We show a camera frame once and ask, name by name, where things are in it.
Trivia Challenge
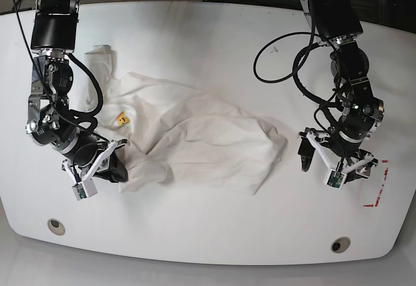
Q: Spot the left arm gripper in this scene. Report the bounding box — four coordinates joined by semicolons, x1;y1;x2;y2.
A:
298;127;378;182

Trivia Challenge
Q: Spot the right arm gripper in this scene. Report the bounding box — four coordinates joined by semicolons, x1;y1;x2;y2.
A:
61;133;129;183

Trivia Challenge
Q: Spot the white printed t-shirt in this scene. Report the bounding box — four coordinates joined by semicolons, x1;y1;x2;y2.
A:
84;45;287;195

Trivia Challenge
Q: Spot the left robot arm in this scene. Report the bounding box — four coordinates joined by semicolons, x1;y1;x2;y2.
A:
293;0;384;189

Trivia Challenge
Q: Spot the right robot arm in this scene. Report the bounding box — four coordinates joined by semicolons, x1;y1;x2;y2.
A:
27;0;110;174

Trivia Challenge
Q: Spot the red tape rectangle marking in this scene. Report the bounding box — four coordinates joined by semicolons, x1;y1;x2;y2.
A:
360;160;390;207

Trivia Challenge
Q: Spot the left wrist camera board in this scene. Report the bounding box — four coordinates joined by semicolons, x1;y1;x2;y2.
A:
324;169;346;189

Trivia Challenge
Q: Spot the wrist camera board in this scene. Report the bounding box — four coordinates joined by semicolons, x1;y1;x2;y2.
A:
71;180;98;201
324;169;346;189

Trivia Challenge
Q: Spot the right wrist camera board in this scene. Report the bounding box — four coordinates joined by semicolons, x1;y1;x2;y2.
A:
71;180;98;201

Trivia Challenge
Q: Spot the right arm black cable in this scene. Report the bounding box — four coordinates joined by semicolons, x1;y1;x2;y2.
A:
68;53;105;127

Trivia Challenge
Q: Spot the left table cable grommet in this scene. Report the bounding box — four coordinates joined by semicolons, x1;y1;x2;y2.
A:
47;219;66;236

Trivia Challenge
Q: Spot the table cable grommet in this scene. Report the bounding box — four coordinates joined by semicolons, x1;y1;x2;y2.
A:
47;219;66;236
330;237;351;254

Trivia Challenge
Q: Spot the right table cable grommet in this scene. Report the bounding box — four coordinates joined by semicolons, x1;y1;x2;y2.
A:
330;237;351;254

